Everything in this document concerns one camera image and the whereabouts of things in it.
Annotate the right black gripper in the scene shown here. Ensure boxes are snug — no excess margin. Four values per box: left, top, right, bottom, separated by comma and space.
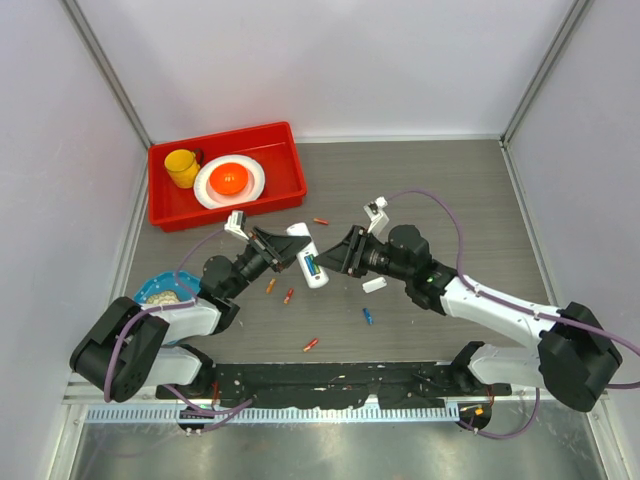
314, 225, 412, 282

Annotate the red orange battery lower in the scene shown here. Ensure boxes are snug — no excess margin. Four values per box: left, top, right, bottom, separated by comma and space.
302, 338, 319, 352

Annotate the orange bowl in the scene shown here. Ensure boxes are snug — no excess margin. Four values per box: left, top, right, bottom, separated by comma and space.
208, 162, 249, 196

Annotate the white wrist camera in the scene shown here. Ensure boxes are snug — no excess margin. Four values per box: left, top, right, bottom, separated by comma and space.
224, 210, 249, 243
363, 196, 389, 236

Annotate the red orange battery middle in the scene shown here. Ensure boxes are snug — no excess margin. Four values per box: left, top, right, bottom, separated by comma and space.
283, 288, 294, 305

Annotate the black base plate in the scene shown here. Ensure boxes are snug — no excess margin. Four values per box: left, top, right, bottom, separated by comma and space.
175, 362, 512, 410

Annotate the white remote control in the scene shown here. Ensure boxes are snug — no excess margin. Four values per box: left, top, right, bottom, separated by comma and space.
286, 222, 329, 289

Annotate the blue patterned plate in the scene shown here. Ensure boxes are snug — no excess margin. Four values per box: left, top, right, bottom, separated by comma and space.
136, 270, 202, 346

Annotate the yellow mug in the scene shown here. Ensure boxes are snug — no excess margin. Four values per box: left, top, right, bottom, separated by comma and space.
164, 149, 203, 189

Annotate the blue battery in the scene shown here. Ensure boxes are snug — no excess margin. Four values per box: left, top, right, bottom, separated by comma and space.
304, 255, 316, 277
362, 308, 374, 325

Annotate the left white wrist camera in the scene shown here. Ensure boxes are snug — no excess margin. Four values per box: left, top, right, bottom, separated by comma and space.
224, 210, 249, 243

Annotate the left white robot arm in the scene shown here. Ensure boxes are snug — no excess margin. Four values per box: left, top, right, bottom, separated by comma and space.
69, 227, 312, 403

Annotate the white battery cover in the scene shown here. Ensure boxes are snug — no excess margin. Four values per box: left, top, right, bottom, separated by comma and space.
362, 277, 387, 294

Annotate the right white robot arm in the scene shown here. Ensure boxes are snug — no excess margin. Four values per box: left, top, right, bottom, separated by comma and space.
315, 225, 622, 412

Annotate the white slotted cable duct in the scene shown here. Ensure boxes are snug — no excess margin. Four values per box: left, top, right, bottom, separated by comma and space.
85, 402, 459, 424

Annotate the green battery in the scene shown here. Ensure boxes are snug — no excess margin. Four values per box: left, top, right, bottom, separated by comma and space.
309, 255, 321, 275

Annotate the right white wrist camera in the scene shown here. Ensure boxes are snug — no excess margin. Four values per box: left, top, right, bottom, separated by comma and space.
363, 196, 389, 236

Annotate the white paper plate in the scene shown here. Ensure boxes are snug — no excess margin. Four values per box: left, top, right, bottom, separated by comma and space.
193, 155, 266, 210

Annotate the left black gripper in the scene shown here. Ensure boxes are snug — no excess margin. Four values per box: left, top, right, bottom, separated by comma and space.
226, 227, 311, 300

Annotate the red orange battery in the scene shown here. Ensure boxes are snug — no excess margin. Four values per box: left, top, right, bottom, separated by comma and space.
283, 288, 294, 305
302, 338, 319, 352

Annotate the red plastic bin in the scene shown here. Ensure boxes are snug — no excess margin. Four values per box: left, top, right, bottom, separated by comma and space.
147, 121, 307, 232

